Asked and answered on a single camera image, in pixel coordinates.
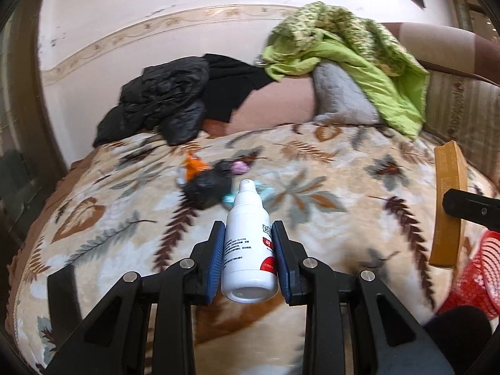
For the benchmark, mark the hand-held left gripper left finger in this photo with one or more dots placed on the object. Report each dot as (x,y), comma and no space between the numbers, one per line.
(216,265)

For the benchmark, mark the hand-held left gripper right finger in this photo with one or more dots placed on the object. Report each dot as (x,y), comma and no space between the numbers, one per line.
(282,265)

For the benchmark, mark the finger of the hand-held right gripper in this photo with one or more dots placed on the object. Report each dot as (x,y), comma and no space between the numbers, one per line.
(472,208)

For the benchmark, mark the white spray bottle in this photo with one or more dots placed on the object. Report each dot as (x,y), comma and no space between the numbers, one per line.
(246,254)

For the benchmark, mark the yellow wooden board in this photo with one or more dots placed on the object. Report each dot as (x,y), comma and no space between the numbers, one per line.
(449,172)

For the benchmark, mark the red plastic basket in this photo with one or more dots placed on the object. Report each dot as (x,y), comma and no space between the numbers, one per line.
(478,277)

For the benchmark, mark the teal plastic wrapper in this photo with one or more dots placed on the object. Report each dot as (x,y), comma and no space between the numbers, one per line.
(228,200)

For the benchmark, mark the clear plastic wrapper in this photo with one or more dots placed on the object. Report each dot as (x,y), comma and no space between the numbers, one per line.
(267,193)

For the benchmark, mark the leaf printed blanket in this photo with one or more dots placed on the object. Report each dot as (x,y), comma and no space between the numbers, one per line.
(351,234)

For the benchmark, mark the black plastic bag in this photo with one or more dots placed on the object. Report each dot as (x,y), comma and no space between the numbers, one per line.
(207,187)

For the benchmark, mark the pink wrapper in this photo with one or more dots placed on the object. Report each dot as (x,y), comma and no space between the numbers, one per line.
(239,168)

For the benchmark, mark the orange wrapper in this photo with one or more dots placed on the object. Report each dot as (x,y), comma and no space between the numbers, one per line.
(194,167)

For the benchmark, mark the brown striped headboard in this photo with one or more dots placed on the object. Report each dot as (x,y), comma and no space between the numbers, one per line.
(465,101)

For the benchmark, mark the dark cloth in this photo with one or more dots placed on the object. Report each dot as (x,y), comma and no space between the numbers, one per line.
(461,332)

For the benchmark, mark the grey quilted pillow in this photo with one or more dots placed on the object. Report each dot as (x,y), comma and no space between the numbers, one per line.
(340,97)

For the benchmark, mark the black cloth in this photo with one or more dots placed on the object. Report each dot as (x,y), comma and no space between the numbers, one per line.
(230,86)

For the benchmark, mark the black puffer jacket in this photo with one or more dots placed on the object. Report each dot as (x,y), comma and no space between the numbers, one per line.
(156,93)

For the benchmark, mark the green quilt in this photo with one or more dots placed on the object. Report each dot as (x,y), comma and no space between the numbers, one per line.
(351,54)

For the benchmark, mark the brown wooden door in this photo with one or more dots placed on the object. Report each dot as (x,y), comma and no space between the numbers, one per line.
(19,144)

